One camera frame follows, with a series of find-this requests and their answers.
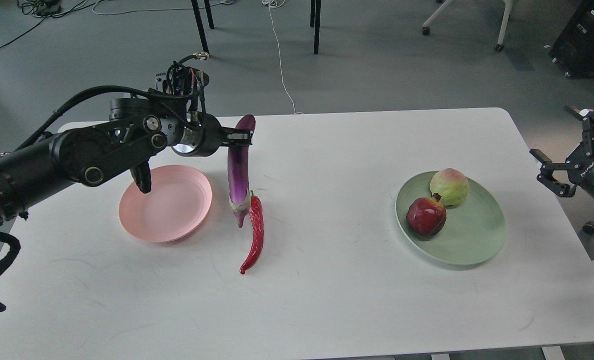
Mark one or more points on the white chair base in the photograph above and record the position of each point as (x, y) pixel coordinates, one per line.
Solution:
(444, 4)

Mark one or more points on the red pomegranate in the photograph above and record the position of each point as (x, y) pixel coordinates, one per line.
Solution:
(426, 216)

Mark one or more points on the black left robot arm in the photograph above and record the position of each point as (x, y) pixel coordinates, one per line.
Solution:
(140, 125)

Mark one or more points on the green plate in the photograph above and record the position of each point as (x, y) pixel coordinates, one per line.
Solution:
(474, 232)

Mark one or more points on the black equipment case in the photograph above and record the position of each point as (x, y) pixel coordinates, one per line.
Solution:
(573, 50)

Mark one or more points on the black table leg left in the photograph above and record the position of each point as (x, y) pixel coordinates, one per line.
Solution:
(200, 24)

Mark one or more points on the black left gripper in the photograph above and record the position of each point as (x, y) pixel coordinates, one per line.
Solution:
(202, 136)

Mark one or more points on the pink plate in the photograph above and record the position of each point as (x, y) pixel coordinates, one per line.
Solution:
(179, 201)

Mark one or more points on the green pink peach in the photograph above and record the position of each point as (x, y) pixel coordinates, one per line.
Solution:
(451, 185)

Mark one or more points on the black table leg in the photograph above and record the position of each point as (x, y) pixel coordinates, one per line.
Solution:
(315, 18)
(200, 24)

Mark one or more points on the red chili pepper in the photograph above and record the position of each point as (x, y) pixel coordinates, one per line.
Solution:
(258, 234)

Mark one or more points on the black table leg right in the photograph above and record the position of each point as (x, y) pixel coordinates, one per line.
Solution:
(315, 18)

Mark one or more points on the purple eggplant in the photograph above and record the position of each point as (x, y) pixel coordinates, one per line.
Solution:
(238, 176)

